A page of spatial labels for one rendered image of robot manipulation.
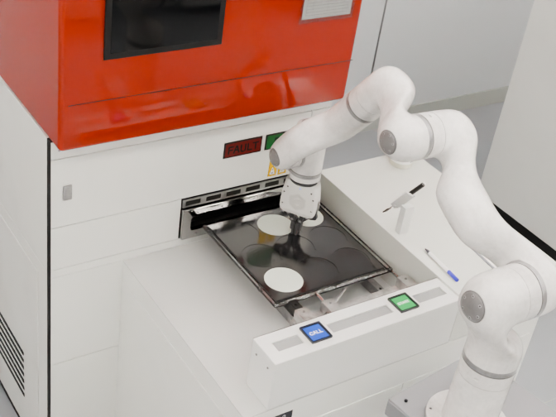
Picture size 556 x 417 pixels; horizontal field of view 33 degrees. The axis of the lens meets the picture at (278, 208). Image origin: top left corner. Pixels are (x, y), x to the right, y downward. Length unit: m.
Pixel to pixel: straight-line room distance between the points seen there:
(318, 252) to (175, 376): 0.49
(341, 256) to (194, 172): 0.45
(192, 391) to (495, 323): 0.81
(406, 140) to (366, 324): 0.48
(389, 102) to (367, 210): 0.59
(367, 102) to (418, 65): 2.94
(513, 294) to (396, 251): 0.69
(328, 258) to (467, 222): 0.62
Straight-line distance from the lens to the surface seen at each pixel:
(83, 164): 2.32
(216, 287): 2.49
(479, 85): 5.53
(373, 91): 2.15
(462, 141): 2.08
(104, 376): 2.81
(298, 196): 2.49
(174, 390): 2.46
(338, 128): 2.28
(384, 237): 2.57
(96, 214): 2.42
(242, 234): 2.55
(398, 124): 2.01
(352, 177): 2.75
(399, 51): 4.96
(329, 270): 2.47
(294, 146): 2.32
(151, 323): 2.47
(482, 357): 2.03
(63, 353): 2.67
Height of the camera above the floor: 2.37
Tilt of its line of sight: 33 degrees down
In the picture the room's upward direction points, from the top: 9 degrees clockwise
